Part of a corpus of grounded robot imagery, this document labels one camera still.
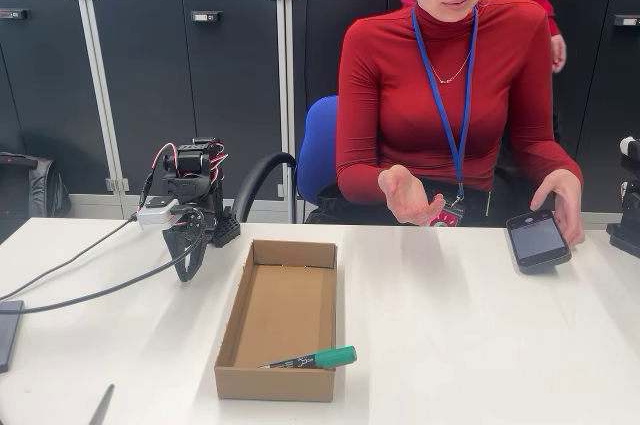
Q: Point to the brown cardboard box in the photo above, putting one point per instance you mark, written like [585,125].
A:
[285,315]

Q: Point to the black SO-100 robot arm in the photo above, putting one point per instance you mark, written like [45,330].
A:
[192,160]

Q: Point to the blue chair backrest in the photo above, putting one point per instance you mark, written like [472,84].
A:
[317,145]

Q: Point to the dark grey backpack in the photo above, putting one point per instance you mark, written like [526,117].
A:
[35,185]

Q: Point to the dark grey metal cabinet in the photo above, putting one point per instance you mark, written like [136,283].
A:
[150,95]
[320,45]
[45,95]

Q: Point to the black smartphone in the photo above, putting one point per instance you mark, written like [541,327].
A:
[537,242]

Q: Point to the woman's right hand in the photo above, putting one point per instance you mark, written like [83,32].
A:
[407,200]

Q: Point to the flat grey device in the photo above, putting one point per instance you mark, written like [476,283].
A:
[9,335]

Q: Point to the servo with red label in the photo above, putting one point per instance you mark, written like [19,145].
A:
[450,215]

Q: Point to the idle black robot arm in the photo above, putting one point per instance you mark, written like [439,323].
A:
[627,240]

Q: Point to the woman in red sweater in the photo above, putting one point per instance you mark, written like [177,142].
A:
[400,95]

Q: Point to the bystander's hand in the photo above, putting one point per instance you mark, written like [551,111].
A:
[558,52]

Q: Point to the silver gripper camera box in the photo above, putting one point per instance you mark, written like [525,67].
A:
[155,212]

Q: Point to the green capped black marker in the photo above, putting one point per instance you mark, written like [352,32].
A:
[330,358]

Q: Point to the woman's left forearm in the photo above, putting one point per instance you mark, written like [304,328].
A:
[560,162]

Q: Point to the woman's left hand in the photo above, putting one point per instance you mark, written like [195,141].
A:
[570,205]

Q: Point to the woman's right forearm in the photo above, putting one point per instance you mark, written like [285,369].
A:
[360,185]

